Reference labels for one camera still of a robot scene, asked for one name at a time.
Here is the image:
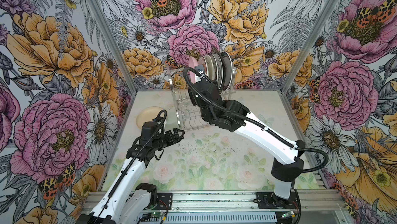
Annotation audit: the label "cream round plate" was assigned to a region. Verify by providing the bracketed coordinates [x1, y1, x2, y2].
[136, 107, 162, 129]

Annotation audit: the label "chrome wire dish rack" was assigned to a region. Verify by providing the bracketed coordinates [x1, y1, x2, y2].
[182, 67, 241, 132]

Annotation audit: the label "white plate black rim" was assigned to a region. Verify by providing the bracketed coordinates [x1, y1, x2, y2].
[214, 54, 223, 92]

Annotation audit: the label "white plate with black drawing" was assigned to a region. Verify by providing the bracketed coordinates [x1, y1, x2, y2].
[204, 55, 216, 80]

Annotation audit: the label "white plate green red rim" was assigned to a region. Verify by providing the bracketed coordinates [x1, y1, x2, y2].
[220, 51, 233, 90]

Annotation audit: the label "white plate red characters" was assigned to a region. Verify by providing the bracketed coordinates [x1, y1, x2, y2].
[210, 54, 218, 85]

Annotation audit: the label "white plate orange sunburst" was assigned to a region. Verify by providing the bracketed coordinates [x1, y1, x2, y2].
[198, 56, 207, 74]

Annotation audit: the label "pink round plate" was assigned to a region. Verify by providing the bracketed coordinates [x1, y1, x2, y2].
[188, 57, 201, 84]

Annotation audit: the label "black square floral plate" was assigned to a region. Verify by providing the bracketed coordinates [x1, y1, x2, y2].
[211, 50, 225, 93]

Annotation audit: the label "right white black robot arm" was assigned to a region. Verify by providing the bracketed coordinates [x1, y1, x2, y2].
[183, 67, 329, 207]

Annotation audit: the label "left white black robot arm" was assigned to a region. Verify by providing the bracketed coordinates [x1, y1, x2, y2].
[76, 110, 185, 224]

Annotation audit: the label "green circuit board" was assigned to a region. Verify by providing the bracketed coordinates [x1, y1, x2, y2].
[142, 212, 166, 219]

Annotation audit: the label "white vented panel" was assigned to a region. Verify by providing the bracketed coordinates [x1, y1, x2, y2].
[140, 212, 278, 224]

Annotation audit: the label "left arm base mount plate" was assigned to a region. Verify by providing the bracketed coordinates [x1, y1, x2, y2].
[147, 193, 173, 211]

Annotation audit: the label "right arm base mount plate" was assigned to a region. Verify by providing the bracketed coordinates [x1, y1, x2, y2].
[253, 191, 299, 209]

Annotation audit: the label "aluminium front rail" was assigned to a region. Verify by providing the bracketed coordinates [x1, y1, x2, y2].
[80, 189, 348, 214]

